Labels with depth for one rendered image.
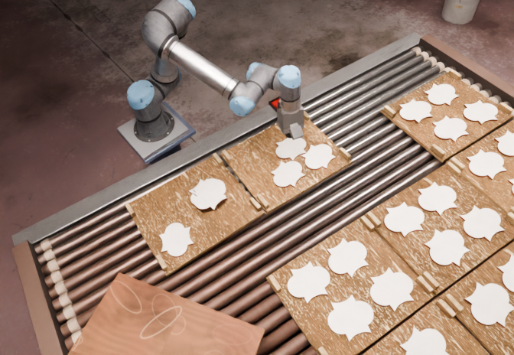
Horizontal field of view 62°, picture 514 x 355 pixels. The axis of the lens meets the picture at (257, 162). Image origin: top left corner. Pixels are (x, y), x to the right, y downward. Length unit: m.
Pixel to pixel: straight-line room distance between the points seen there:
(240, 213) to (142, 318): 0.50
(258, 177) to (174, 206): 0.35
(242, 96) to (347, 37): 2.58
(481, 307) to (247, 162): 0.95
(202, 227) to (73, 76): 2.69
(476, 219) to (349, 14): 2.88
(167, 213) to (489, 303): 1.12
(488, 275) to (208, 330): 0.90
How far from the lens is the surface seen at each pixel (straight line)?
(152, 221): 1.64
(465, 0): 4.11
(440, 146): 1.85
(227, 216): 1.59
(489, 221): 1.68
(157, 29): 1.51
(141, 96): 1.83
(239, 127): 1.88
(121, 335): 1.38
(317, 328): 1.41
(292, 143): 1.76
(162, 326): 1.35
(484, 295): 1.54
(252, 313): 1.44
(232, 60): 3.72
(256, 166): 1.70
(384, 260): 1.51
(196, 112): 3.31
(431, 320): 1.47
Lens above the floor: 2.28
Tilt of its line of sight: 52 degrees down
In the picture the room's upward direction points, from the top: 7 degrees counter-clockwise
